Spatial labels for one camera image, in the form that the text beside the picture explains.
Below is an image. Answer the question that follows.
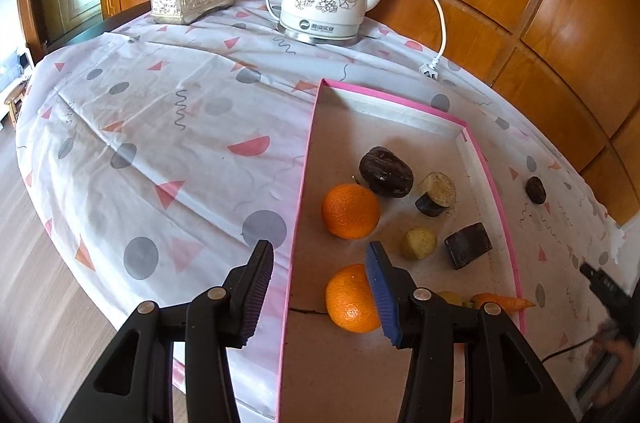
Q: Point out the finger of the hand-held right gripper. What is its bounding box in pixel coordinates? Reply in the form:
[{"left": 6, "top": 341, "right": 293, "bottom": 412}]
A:
[{"left": 580, "top": 263, "right": 633, "bottom": 319}]

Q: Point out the round dark sugarcane piece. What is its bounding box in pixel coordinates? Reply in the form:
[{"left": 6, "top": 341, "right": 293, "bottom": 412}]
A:
[{"left": 415, "top": 172, "right": 457, "bottom": 218}]

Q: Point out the pink-rimmed shallow cardboard tray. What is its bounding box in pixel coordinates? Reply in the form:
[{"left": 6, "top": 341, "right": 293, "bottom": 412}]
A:
[{"left": 274, "top": 78, "right": 526, "bottom": 423}]

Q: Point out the white patterned tablecloth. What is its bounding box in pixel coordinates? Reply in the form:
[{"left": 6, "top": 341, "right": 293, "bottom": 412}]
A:
[{"left": 15, "top": 0, "right": 626, "bottom": 423}]

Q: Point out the silver kettle base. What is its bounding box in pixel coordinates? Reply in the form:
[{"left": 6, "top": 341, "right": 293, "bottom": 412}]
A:
[{"left": 276, "top": 23, "right": 363, "bottom": 48}]

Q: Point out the small wooden stool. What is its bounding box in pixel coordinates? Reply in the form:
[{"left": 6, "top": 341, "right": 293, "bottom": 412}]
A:
[{"left": 4, "top": 83, "right": 27, "bottom": 124}]

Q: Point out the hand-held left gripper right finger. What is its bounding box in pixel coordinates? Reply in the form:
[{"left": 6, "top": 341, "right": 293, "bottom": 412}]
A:
[{"left": 364, "top": 240, "right": 581, "bottom": 423}]

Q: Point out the dark brown water chestnut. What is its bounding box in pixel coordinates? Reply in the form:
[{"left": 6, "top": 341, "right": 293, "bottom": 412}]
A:
[
  {"left": 358, "top": 146, "right": 415, "bottom": 198},
  {"left": 525, "top": 176, "right": 547, "bottom": 205}
]

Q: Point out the orange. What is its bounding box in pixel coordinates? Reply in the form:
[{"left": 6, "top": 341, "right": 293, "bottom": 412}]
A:
[
  {"left": 325, "top": 264, "right": 383, "bottom": 334},
  {"left": 321, "top": 183, "right": 382, "bottom": 240}
]

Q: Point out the small carrot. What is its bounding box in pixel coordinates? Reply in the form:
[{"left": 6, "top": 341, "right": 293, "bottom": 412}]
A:
[{"left": 470, "top": 293, "right": 537, "bottom": 311}]

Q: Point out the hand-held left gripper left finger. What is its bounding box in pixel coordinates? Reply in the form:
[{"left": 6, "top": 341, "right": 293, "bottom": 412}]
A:
[{"left": 59, "top": 239, "right": 276, "bottom": 423}]

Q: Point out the white power cord with plug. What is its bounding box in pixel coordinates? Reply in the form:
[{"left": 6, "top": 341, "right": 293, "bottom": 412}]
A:
[{"left": 360, "top": 0, "right": 447, "bottom": 80}]

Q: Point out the pale yellow peeled piece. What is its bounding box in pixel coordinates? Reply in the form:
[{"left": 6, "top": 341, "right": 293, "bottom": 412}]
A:
[{"left": 401, "top": 227, "right": 437, "bottom": 260}]

